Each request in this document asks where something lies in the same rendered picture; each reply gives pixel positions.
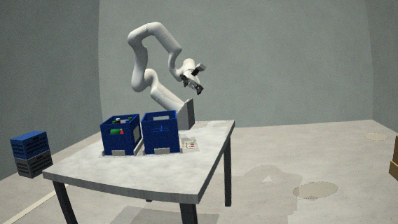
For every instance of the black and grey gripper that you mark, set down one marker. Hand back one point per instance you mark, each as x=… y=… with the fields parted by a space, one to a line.
x=190 y=80

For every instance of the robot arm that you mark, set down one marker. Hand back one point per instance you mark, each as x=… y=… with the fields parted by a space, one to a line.
x=142 y=77

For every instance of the white paper strip with colored squares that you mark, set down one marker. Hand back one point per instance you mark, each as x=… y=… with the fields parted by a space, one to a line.
x=189 y=144

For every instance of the blue crate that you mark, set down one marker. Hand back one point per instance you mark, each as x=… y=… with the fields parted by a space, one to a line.
x=169 y=138
x=121 y=142

